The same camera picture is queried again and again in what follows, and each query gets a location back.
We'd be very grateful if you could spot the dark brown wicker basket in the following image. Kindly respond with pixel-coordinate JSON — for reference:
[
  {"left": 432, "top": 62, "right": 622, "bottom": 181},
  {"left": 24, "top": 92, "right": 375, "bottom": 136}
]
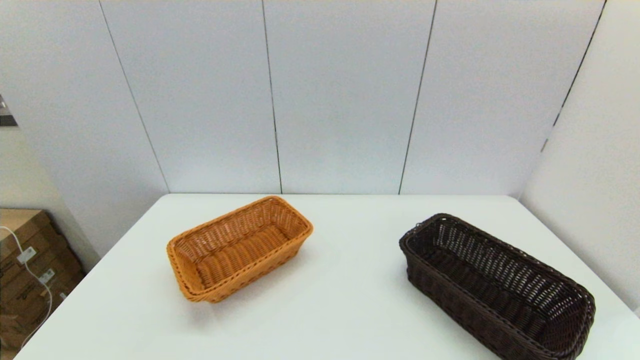
[{"left": 399, "top": 213, "right": 597, "bottom": 360}]

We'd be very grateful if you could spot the thin white cable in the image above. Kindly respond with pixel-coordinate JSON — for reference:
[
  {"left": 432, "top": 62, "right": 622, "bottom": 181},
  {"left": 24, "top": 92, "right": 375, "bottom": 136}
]
[{"left": 0, "top": 226, "right": 54, "bottom": 348}]

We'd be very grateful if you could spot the brown cardboard box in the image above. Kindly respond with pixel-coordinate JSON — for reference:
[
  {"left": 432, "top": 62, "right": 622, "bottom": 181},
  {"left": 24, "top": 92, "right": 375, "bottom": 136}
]
[{"left": 0, "top": 208, "right": 86, "bottom": 351}]

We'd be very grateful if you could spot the orange wicker basket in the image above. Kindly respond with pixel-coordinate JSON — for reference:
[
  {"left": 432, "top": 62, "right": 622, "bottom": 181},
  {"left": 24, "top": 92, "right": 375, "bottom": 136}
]
[{"left": 166, "top": 195, "right": 314, "bottom": 304}]

